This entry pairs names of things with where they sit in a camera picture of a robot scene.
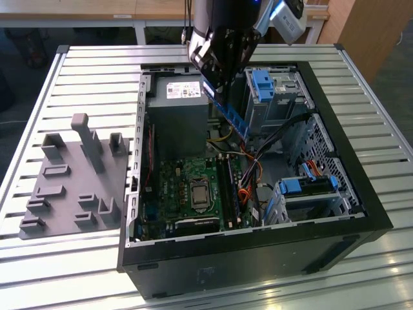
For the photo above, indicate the wooden cabinet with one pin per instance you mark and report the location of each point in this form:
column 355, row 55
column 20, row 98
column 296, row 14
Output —
column 371, row 32

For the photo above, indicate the grey parts rack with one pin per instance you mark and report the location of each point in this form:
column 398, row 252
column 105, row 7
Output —
column 71, row 206

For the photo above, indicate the black RAM slot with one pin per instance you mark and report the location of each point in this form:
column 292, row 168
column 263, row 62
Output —
column 231, row 193

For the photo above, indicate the blue RAM stick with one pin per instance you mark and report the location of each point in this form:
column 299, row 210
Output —
column 237, row 121
column 236, row 193

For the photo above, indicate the grey power supply unit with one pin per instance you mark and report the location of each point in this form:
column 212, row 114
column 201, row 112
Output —
column 177, row 126

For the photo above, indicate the black PC case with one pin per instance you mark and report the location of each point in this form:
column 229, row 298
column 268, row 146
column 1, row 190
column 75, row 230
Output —
column 258, row 268

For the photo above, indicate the green motherboard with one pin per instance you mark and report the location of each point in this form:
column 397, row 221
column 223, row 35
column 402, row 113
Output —
column 193, row 168

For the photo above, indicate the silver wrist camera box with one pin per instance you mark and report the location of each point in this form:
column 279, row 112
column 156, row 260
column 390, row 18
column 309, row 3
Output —
column 288, row 24

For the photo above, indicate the CPU socket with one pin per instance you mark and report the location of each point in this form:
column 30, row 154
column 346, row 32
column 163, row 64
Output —
column 200, row 182

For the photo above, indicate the tall grey disk bay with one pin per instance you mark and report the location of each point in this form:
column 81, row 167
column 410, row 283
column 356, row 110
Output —
column 284, row 109

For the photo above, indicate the low grey disk bay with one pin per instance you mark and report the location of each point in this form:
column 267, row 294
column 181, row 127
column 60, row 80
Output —
column 322, row 197

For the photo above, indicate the silver CPU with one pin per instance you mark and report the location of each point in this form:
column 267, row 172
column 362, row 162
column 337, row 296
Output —
column 200, row 195

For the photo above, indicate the blue disk carrier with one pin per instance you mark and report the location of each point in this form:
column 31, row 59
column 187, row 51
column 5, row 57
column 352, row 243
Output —
column 292, row 188
column 263, row 85

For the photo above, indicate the graphics card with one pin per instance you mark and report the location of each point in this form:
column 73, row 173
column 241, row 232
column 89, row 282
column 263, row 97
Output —
column 197, row 224

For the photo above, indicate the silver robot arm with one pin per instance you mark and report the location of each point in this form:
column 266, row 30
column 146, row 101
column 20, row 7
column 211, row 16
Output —
column 201, row 19

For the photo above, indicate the white framed wooden desk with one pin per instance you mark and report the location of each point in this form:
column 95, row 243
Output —
column 64, row 8

